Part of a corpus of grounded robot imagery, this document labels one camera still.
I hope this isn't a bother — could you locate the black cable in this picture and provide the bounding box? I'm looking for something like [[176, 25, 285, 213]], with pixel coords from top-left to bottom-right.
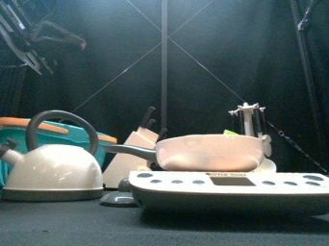
[[264, 119, 329, 176]]

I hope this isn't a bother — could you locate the white toy knife block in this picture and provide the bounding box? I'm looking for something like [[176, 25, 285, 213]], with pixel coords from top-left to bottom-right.
[[102, 126, 161, 190]]

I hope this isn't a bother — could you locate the white hanging toy utensil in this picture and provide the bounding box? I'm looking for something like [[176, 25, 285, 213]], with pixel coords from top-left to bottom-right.
[[261, 134, 275, 158]]

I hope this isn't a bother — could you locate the long black knife handle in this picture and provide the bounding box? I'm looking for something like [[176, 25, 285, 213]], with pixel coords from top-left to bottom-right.
[[138, 106, 157, 131]]

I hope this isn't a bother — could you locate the white toy kettle grey handle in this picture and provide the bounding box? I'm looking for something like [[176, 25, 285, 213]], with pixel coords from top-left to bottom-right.
[[0, 110, 106, 202]]

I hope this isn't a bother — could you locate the grey pot lid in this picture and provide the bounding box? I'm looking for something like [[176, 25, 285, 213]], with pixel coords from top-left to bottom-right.
[[100, 177, 140, 208]]

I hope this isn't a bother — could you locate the teal bin orange rim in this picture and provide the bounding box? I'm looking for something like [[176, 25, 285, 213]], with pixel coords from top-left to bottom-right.
[[0, 116, 118, 188]]

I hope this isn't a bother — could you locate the slanted black frame pole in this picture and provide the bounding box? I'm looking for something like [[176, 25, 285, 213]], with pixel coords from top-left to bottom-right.
[[289, 0, 327, 152]]

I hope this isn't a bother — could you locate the white toy stove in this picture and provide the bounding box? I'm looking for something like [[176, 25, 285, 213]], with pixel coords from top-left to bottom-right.
[[128, 170, 329, 217]]

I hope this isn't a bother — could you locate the black hanging toy utensil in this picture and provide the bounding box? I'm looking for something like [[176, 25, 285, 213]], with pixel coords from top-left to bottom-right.
[[253, 109, 265, 138]]

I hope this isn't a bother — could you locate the pink frying pan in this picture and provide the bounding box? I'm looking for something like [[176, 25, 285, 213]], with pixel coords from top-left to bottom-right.
[[104, 134, 267, 173]]

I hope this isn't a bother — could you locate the white utensil stand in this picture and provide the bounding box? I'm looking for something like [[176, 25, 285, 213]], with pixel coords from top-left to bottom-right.
[[228, 102, 279, 174]]

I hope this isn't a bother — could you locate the vertical grey frame pole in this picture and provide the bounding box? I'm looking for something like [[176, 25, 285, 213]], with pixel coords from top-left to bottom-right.
[[160, 0, 170, 132]]

